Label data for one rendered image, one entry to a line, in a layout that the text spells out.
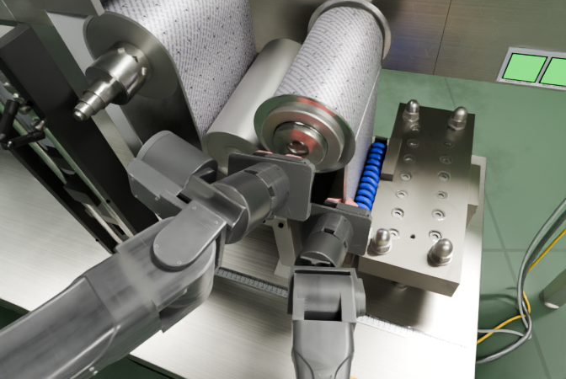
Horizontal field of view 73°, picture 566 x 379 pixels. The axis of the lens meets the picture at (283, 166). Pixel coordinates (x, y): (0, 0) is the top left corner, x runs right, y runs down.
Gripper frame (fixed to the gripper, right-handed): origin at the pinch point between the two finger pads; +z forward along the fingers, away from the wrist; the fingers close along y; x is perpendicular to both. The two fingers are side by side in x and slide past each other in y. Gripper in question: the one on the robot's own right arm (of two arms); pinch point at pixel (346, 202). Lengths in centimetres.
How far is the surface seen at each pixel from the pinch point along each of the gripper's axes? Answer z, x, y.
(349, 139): -10.7, 15.0, 0.3
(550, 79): 21.9, 21.6, 28.5
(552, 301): 89, -70, 74
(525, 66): 21.0, 23.3, 23.9
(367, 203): 5.5, -2.1, 3.0
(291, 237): -4.3, -7.1, -8.0
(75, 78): 33, 2, -95
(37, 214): -2, -22, -74
